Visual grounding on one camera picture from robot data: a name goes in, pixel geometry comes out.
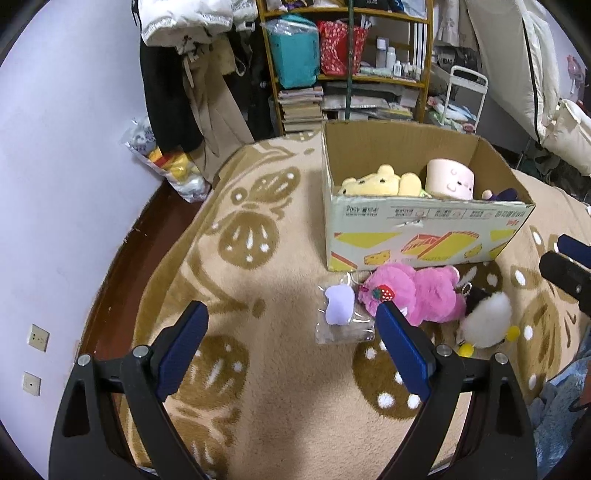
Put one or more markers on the pink fan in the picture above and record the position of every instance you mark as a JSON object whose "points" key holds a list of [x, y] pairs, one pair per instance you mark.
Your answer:
{"points": [[575, 69]]}

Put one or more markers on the black hanging garment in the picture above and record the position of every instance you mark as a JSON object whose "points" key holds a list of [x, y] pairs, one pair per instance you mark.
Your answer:
{"points": [[261, 92]]}

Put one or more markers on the beige patterned blanket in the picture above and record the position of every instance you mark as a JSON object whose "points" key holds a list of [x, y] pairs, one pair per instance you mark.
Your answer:
{"points": [[286, 369]]}

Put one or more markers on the printed cardboard box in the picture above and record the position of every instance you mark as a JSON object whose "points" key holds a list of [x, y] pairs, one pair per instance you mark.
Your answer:
{"points": [[415, 221]]}

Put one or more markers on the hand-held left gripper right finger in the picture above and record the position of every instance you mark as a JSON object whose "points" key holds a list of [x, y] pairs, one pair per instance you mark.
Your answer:
{"points": [[401, 346]]}

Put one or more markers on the pink cube plush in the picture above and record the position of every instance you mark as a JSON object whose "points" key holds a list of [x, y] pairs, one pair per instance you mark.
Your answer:
{"points": [[450, 180]]}

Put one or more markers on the white utility cart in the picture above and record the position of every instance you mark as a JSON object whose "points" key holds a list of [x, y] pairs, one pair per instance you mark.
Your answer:
{"points": [[466, 71]]}

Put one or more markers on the row of cosmetic bottles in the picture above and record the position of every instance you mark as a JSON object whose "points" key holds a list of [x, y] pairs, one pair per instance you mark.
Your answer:
{"points": [[391, 57]]}

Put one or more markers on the pile of papers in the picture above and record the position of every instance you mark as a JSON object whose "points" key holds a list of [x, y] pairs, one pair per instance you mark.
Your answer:
{"points": [[369, 101]]}

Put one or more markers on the green pole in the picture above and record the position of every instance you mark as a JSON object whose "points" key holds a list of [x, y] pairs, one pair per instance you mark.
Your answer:
{"points": [[349, 92]]}

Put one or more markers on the stack of books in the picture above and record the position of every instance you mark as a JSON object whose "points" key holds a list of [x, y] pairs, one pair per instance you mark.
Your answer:
{"points": [[300, 110]]}

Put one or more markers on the white cushion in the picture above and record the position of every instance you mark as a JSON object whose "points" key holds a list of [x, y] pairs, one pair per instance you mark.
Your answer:
{"points": [[572, 134]]}

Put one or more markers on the clear plastic bag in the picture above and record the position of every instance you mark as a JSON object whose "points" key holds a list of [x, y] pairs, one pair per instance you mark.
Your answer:
{"points": [[286, 27]]}

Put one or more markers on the pink bear plush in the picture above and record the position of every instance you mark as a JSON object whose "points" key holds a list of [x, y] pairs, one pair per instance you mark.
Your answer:
{"points": [[425, 295]]}

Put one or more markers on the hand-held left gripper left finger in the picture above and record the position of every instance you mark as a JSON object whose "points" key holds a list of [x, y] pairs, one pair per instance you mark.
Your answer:
{"points": [[182, 350]]}

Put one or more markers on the black coat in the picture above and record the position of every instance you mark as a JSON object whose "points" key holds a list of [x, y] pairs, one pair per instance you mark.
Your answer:
{"points": [[171, 106]]}

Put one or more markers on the dark green cloth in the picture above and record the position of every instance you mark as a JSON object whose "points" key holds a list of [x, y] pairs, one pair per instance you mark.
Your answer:
{"points": [[549, 166]]}

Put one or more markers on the white wall outlet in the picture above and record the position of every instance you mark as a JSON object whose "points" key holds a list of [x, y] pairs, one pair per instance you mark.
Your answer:
{"points": [[38, 338], [31, 384]]}

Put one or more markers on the plastic bag of plush toys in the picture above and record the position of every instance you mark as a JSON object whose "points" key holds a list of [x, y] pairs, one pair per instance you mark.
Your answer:
{"points": [[175, 170]]}

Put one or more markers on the white puffer jacket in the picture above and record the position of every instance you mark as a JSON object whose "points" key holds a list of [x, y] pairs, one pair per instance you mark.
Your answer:
{"points": [[184, 23]]}

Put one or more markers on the blue fluffy cloth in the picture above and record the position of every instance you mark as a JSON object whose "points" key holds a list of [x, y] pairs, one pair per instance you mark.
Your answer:
{"points": [[554, 415]]}

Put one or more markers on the white fluffy plush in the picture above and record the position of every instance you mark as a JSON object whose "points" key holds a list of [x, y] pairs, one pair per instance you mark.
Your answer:
{"points": [[485, 318]]}

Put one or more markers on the teal bag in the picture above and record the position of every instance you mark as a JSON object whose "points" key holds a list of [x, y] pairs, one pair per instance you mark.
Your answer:
{"points": [[293, 60]]}

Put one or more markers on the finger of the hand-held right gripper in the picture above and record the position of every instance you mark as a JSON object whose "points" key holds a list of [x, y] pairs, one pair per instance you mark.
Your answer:
{"points": [[563, 274], [575, 249]]}

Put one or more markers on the yellow frame shelf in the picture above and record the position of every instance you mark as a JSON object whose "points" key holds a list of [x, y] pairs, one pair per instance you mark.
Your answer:
{"points": [[378, 81]]}

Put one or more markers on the black shopping bag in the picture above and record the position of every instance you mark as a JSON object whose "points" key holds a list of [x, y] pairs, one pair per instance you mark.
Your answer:
{"points": [[455, 60]]}

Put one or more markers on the white folded mattress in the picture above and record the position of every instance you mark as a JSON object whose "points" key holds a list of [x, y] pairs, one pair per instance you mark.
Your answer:
{"points": [[508, 55]]}

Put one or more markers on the red patterned bag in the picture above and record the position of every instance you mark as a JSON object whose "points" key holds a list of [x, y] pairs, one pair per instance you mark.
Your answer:
{"points": [[337, 50]]}

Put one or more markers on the patterned curtain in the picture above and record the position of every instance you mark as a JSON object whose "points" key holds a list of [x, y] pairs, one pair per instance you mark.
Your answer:
{"points": [[448, 23]]}

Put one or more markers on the beige coat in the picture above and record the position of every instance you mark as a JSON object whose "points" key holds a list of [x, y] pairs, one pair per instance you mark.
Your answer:
{"points": [[217, 120]]}

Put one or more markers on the white flat panels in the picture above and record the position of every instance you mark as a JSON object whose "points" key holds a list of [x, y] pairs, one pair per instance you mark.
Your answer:
{"points": [[419, 46]]}

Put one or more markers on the dark purple plush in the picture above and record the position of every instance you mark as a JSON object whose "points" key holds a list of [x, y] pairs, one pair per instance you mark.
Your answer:
{"points": [[508, 194]]}

